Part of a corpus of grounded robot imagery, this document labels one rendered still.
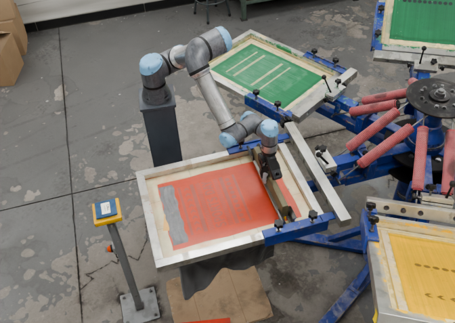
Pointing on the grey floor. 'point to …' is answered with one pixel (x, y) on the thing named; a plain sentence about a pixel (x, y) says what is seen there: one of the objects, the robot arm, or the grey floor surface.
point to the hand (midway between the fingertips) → (269, 181)
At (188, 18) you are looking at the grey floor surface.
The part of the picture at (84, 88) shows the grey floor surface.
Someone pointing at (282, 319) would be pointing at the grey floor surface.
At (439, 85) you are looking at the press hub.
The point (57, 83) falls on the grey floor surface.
